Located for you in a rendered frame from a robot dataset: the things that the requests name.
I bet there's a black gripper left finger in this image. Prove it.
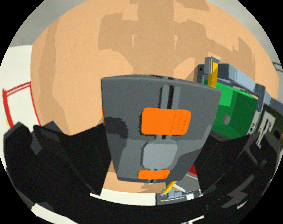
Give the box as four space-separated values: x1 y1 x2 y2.
33 123 111 196

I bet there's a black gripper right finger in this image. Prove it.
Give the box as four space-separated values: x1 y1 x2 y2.
194 130 260 194

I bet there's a yellow bar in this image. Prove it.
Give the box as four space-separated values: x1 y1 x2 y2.
164 62 218 194

